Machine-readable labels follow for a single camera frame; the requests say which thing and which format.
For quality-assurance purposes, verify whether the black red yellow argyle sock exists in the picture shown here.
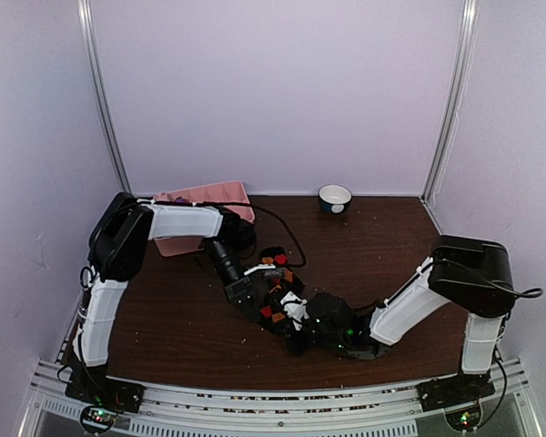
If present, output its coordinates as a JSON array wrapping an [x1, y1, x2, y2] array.
[[259, 246, 305, 337]]

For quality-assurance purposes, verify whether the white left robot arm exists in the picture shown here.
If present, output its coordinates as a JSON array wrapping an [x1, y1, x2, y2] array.
[[68, 192, 288, 404]]

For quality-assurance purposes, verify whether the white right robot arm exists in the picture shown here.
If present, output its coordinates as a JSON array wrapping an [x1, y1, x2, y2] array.
[[280, 235, 516, 402]]

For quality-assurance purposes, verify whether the pink divided organizer tray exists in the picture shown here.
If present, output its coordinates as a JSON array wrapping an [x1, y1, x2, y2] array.
[[154, 181, 249, 257]]

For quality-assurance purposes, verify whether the dark blue white bowl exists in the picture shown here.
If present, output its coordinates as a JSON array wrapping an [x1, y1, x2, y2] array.
[[318, 184, 352, 215]]

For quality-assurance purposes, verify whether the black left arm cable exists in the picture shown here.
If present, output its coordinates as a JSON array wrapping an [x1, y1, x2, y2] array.
[[199, 202, 307, 269]]

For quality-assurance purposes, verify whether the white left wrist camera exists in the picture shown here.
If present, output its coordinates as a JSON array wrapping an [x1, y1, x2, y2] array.
[[244, 264, 277, 276]]

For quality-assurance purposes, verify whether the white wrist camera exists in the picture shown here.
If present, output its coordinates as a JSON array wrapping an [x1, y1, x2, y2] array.
[[244, 264, 277, 276], [280, 292, 309, 330]]

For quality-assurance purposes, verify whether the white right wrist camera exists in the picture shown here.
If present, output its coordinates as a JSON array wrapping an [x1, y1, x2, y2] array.
[[280, 292, 309, 330]]

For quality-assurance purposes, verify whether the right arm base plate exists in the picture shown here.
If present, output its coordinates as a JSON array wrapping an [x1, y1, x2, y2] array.
[[416, 373, 495, 412]]

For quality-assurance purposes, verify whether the front aluminium rail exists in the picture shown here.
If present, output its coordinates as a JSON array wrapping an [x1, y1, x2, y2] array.
[[15, 359, 546, 436]]

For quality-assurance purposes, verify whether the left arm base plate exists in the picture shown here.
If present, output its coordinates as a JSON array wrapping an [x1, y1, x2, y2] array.
[[65, 373, 145, 413]]

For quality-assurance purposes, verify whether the left aluminium frame post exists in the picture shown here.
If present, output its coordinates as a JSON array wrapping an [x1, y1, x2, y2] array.
[[77, 0, 132, 193]]

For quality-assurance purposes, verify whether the aluminium frame post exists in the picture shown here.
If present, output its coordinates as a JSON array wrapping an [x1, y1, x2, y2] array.
[[421, 0, 479, 206], [77, 0, 132, 193]]

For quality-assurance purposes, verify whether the right aluminium frame post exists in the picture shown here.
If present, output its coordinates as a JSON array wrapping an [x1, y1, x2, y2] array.
[[421, 0, 479, 206]]

